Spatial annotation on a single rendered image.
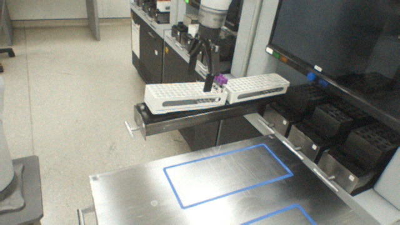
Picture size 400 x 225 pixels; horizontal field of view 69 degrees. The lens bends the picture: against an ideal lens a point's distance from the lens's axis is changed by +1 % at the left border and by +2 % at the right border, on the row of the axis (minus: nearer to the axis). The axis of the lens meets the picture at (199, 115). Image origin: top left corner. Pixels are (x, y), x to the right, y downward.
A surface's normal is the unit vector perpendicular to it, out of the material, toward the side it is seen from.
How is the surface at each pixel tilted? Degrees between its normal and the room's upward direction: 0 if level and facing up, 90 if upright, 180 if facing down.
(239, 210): 0
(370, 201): 0
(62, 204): 0
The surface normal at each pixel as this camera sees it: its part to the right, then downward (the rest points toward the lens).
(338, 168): -0.88, 0.18
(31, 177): 0.11, -0.83
